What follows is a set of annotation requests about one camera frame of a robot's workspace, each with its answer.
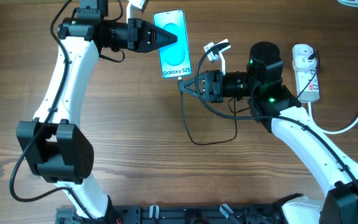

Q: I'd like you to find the light blue Galaxy smartphone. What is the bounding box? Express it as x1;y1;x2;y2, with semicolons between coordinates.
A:
153;9;192;79

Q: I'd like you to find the black USB charging cable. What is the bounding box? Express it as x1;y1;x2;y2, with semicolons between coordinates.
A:
177;49;321;146

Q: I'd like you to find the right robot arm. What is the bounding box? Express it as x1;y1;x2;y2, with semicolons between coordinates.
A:
178;42;358;223

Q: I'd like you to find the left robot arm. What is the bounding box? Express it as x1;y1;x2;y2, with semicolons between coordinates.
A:
16;1;177;223

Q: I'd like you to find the white charger plug adapter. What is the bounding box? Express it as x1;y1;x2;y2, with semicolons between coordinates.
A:
293;55;317;72

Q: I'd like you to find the white power strip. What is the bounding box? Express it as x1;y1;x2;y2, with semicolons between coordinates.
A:
292;44;319;103

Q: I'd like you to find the black right camera cable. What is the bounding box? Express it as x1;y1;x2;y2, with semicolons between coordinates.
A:
194;42;358;224

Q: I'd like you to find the black camera cable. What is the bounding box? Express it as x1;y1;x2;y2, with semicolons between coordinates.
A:
9;0;126;224
194;42;358;224

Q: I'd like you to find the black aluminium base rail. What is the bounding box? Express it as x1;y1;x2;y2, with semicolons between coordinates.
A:
55;204;285;224

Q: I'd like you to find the black left camera cable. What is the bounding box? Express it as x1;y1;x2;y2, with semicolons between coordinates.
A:
9;0;126;224

